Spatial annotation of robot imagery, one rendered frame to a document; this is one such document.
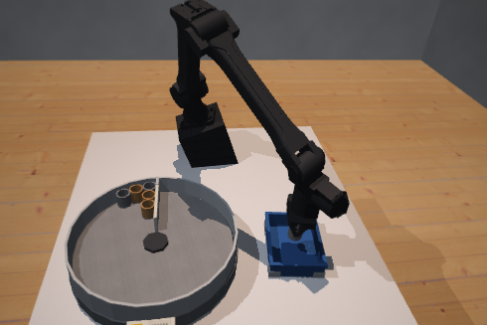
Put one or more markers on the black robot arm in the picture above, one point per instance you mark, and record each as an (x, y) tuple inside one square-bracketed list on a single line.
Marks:
[(304, 169)]

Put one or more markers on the bronze bushing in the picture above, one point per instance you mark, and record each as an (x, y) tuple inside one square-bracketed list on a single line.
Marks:
[(136, 193), (148, 195), (147, 209)]

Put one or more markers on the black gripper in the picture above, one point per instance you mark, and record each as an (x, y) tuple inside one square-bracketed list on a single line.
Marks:
[(295, 209)]

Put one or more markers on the dark grey metal sleeve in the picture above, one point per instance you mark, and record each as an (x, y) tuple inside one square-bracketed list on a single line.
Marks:
[(123, 198), (149, 186), (290, 235)]

